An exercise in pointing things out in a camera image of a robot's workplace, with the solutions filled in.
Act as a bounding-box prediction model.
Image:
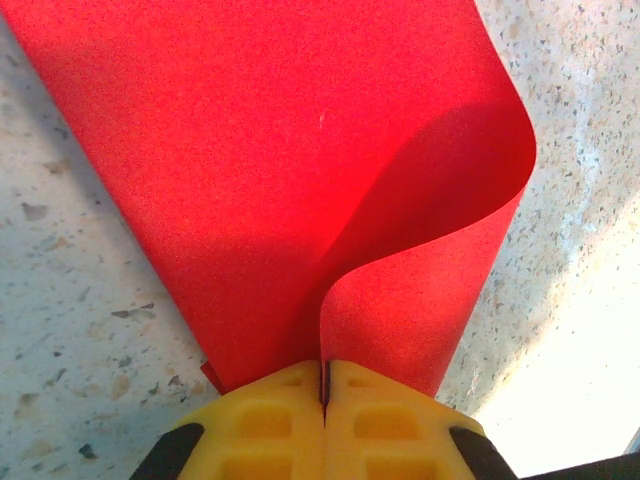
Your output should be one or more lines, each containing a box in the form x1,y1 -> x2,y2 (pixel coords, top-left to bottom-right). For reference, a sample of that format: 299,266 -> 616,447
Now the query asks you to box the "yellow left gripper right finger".
324,359 -> 522,480

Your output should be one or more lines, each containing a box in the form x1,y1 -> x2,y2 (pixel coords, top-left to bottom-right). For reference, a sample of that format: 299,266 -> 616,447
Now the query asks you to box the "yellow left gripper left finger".
129,359 -> 327,480

